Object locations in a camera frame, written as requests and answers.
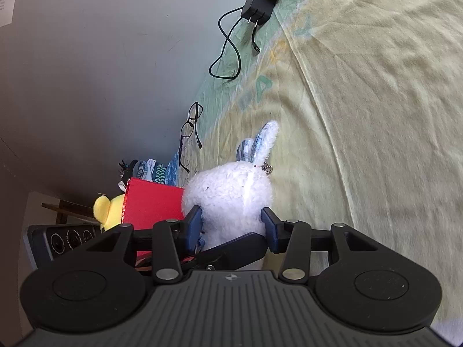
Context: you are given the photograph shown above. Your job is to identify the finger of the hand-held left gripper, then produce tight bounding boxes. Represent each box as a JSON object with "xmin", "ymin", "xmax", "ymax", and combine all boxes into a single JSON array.
[{"xmin": 181, "ymin": 232, "xmax": 270, "ymax": 272}]

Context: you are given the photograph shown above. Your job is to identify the black adapter cable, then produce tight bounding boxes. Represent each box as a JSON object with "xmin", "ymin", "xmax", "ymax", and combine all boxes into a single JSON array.
[{"xmin": 209, "ymin": 5, "xmax": 261, "ymax": 80}]

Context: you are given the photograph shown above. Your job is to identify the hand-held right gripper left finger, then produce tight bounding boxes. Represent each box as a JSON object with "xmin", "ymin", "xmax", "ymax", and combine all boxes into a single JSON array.
[{"xmin": 83, "ymin": 205, "xmax": 203, "ymax": 285}]

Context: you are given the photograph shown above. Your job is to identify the black eyeglasses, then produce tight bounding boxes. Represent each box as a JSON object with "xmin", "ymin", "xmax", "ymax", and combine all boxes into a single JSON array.
[{"xmin": 180, "ymin": 102, "xmax": 204, "ymax": 174}]

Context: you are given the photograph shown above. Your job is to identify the blue patterned cloth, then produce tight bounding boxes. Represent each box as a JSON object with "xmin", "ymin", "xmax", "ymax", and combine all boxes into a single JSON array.
[{"xmin": 128, "ymin": 159, "xmax": 179, "ymax": 185}]

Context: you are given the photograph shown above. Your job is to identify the red cardboard box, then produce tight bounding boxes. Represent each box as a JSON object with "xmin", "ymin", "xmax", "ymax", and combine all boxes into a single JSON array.
[{"xmin": 121, "ymin": 177, "xmax": 186, "ymax": 261}]

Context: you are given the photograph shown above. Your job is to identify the black power adapter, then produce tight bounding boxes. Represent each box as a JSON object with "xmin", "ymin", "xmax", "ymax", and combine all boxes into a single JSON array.
[{"xmin": 240, "ymin": 0, "xmax": 279, "ymax": 26}]

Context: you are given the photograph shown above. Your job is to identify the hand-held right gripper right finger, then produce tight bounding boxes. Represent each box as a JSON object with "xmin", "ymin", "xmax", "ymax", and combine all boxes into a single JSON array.
[{"xmin": 261, "ymin": 208, "xmax": 380, "ymax": 285}]

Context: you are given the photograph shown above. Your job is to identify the white plush bunny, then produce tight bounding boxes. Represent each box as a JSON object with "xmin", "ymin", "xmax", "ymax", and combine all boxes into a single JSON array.
[{"xmin": 181, "ymin": 120, "xmax": 281, "ymax": 271}]

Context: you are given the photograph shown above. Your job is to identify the yellow tiger plush toy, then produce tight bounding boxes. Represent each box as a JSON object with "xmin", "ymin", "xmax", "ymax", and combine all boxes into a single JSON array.
[{"xmin": 93, "ymin": 194, "xmax": 126, "ymax": 232}]

